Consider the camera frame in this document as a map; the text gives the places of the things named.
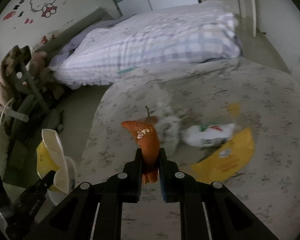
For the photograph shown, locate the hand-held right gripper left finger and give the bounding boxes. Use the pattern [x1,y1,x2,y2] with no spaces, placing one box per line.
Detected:
[25,148,143,240]

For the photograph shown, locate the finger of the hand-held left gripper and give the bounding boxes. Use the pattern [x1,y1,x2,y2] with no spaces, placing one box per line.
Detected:
[37,170,57,188]

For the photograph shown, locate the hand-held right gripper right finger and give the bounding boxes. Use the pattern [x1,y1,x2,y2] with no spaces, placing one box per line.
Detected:
[159,148,278,240]

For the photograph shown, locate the white translucent waste bin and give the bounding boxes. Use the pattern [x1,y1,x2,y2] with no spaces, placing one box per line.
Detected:
[47,155,77,205]

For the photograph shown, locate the yellow and white carton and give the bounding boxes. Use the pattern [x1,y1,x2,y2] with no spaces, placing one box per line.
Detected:
[36,129,67,194]

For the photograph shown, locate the orange peel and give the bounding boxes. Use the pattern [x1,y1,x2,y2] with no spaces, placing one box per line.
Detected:
[120,106,160,185]

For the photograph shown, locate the crumpled white tissue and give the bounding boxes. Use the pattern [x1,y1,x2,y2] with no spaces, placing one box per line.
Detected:
[156,110,183,153]

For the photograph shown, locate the white spray bottle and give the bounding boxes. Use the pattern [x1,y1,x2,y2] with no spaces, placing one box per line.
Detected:
[181,123,237,147]

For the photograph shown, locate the yellow packet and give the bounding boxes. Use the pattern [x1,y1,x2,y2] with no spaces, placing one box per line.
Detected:
[191,127,255,182]

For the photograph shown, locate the brown fleece blanket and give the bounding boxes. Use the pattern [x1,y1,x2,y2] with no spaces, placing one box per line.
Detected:
[0,45,32,110]

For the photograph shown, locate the brown plush toy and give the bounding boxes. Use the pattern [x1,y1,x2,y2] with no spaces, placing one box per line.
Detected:
[27,51,65,98]

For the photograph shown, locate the purple bed sheet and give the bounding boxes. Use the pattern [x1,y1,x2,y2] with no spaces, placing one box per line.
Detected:
[49,17,120,68]

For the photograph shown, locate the checkered blanket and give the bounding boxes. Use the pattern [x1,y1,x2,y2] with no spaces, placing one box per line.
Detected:
[54,0,242,89]

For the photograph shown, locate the small cat plush toys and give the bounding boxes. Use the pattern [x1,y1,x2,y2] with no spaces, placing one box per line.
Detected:
[40,34,57,45]

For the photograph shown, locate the grey bed headboard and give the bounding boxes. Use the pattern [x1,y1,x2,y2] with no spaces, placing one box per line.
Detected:
[32,7,115,55]

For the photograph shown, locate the white door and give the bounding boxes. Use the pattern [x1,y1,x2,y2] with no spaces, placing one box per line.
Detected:
[230,0,258,38]

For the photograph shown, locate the cartoon cat wall sticker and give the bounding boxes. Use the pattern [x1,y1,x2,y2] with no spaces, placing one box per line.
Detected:
[2,0,73,29]

